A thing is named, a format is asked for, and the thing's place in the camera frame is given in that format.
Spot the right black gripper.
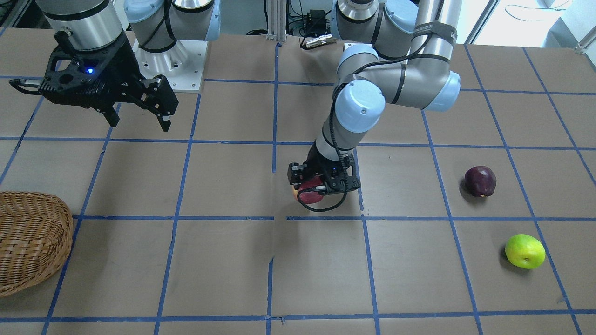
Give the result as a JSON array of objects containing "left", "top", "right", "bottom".
[{"left": 37, "top": 30, "right": 179, "bottom": 132}]

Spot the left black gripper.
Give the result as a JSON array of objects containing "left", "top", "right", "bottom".
[{"left": 287, "top": 147, "right": 360, "bottom": 194}]

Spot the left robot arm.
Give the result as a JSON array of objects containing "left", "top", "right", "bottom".
[{"left": 288, "top": 0, "right": 462, "bottom": 198}]

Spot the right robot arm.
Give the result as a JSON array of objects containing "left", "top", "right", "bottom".
[{"left": 11, "top": 0, "right": 221, "bottom": 132}]

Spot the wicker basket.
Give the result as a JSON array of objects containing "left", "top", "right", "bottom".
[{"left": 0, "top": 191, "right": 74, "bottom": 297}]

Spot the dark red apple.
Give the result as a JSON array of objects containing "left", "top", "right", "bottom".
[{"left": 464, "top": 166, "right": 497, "bottom": 197}]

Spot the green apple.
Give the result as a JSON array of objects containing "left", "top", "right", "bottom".
[{"left": 505, "top": 234, "right": 546, "bottom": 269}]

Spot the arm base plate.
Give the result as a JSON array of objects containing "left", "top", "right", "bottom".
[{"left": 133, "top": 40, "right": 209, "bottom": 93}]

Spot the aluminium frame post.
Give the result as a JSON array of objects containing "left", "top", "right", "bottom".
[{"left": 264, "top": 0, "right": 288, "bottom": 45}]

